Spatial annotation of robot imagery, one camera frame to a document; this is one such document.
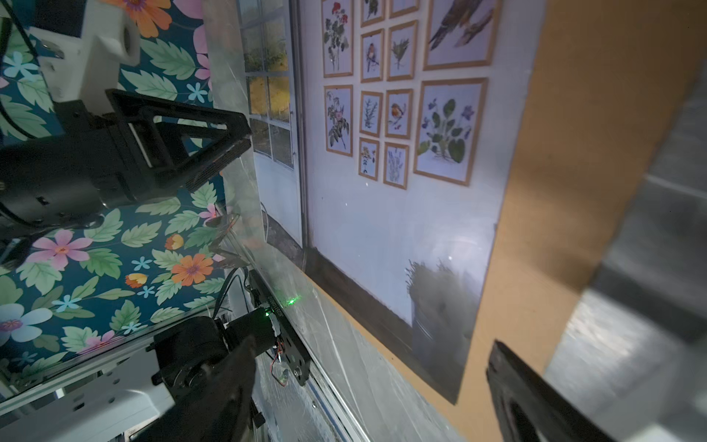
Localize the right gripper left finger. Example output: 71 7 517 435
136 333 257 441

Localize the brown frame backing board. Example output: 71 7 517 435
300 1 706 441

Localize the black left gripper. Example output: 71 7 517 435
1 90 252 232

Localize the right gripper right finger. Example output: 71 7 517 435
486 340 612 442

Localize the photo print sheet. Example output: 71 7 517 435
235 1 546 403

